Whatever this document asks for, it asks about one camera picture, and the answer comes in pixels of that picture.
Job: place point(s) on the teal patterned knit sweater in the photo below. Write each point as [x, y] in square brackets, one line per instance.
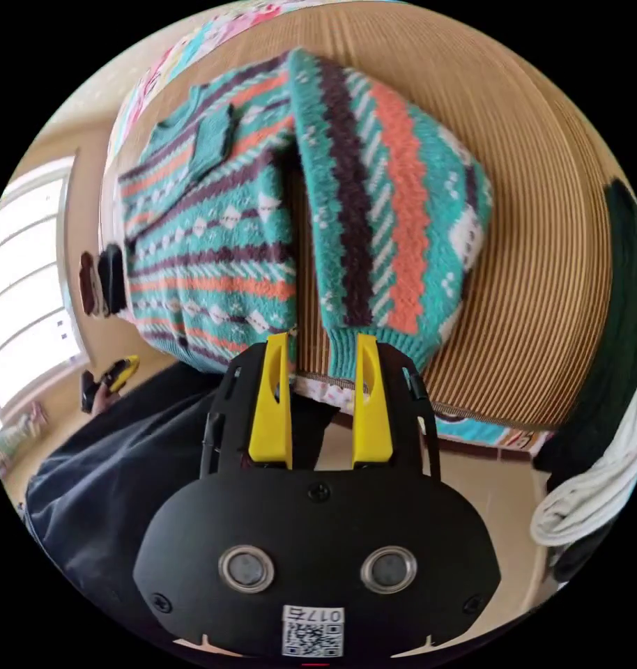
[219, 235]

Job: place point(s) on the pile of green and white clothes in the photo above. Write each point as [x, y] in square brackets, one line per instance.
[621, 313]

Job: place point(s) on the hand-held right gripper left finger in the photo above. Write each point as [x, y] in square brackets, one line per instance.
[270, 418]

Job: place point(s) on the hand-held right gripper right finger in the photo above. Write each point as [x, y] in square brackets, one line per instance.
[372, 423]

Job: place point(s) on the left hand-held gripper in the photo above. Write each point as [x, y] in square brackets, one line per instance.
[90, 391]

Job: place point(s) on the window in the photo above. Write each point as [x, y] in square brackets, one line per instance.
[26, 292]

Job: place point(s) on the person's left hand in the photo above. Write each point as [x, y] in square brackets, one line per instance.
[105, 401]

